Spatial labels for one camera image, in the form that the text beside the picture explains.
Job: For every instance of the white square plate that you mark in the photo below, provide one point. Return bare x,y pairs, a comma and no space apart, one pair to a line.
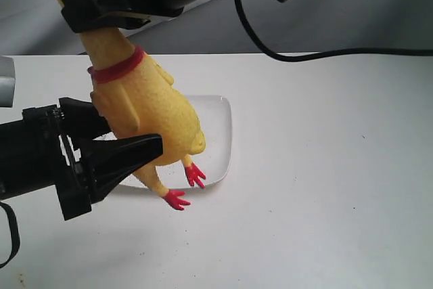
215,116

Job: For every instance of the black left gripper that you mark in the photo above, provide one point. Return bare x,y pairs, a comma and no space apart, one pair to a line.
32,158

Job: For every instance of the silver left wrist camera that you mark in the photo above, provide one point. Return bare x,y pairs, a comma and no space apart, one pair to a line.
7,82

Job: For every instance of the yellow rubber chicken toy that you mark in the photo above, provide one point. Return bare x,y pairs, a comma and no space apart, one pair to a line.
133,92

